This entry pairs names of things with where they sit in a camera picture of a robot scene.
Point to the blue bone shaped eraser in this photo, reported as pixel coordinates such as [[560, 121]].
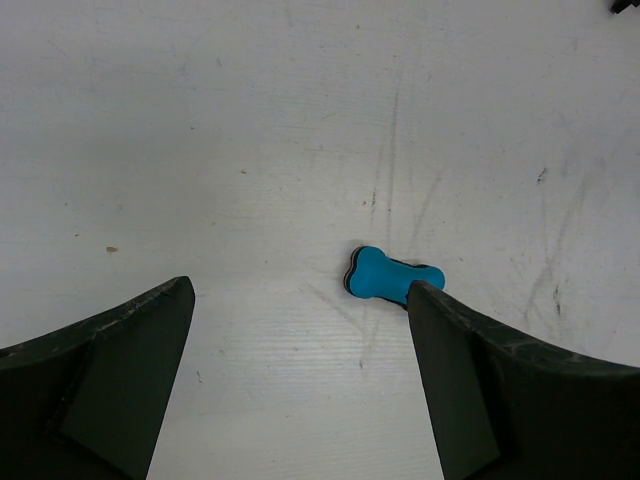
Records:
[[373, 274]]

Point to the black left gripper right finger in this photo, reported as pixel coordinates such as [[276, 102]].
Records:
[[506, 405]]

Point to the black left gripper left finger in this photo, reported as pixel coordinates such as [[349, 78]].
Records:
[[88, 401]]

